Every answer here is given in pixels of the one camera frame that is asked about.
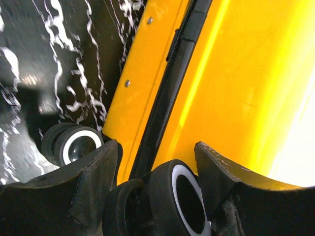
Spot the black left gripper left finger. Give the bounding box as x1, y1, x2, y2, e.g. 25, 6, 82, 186
0, 140, 118, 236

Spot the yellow Pikachu suitcase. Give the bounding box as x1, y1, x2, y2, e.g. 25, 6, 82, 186
40, 0, 315, 236

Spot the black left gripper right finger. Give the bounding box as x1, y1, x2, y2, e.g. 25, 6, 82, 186
194, 142, 315, 236

